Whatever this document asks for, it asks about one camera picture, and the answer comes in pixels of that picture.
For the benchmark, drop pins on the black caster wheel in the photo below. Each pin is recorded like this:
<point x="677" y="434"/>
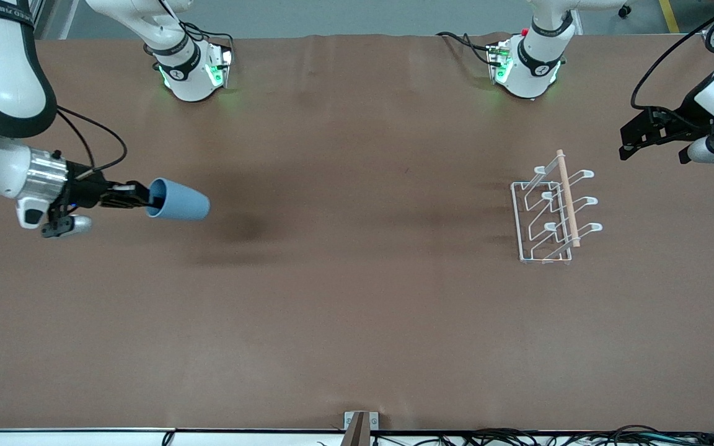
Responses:
<point x="625" y="10"/>

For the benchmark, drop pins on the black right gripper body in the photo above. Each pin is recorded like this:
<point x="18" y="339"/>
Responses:
<point x="85" y="189"/>

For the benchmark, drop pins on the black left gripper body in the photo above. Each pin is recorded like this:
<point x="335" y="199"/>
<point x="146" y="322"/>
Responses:
<point x="690" y="115"/>

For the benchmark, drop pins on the silver base connector plate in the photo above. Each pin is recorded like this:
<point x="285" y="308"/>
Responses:
<point x="225" y="65"/>

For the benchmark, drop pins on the blue plastic cup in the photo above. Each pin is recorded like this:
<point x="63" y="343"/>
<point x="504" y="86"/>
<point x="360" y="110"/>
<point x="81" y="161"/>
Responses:
<point x="183" y="201"/>

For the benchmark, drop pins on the brown table cover sheet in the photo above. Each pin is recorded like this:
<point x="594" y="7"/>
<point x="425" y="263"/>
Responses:
<point x="332" y="310"/>

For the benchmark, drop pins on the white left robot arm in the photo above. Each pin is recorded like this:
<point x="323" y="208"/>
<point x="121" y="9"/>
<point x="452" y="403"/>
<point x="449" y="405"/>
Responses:
<point x="533" y="74"/>

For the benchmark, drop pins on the silver metal bracket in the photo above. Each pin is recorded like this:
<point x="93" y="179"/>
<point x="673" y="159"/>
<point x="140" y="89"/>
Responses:
<point x="374" y="421"/>

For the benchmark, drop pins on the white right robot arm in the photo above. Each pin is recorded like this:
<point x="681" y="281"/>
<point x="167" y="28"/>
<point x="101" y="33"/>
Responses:
<point x="4" y="80"/>

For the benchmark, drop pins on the brown post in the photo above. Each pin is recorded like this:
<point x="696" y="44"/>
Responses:
<point x="356" y="433"/>

